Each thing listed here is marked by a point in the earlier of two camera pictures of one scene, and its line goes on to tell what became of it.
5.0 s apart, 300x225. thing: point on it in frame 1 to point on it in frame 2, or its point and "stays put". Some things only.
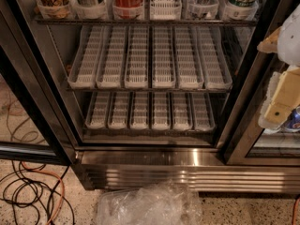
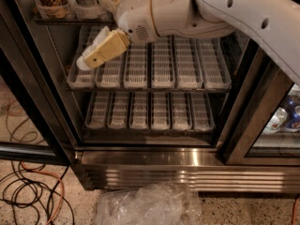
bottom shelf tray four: x=160 y=110 stays put
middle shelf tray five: x=187 y=58 stays put
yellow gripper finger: x=282 y=98 to x=107 y=43
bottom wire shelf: x=149 y=131 stays put
